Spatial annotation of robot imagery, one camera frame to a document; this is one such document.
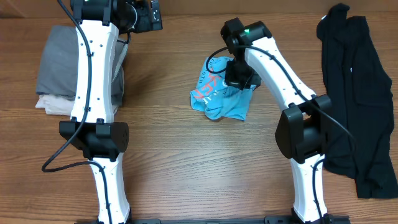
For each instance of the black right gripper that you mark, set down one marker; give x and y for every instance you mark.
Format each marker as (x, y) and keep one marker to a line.
(233, 80)

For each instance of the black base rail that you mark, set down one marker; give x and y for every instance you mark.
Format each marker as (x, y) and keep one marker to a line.
(265, 220)

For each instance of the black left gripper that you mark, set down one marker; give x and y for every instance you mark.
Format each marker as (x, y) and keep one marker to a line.
(145, 24)

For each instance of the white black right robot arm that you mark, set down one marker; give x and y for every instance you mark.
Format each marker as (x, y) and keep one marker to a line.
(303, 128)

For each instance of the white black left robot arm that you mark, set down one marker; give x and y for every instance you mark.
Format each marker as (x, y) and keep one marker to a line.
(92, 128)

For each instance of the light blue t-shirt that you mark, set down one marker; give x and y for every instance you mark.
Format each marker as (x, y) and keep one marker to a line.
(215, 98)

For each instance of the grey folded shorts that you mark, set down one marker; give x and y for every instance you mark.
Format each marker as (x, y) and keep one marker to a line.
(59, 66)

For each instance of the black garment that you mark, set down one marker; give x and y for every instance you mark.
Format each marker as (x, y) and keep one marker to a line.
(360, 91)

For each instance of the beige folded garment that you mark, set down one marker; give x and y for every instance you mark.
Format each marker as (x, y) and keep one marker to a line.
(56, 104)

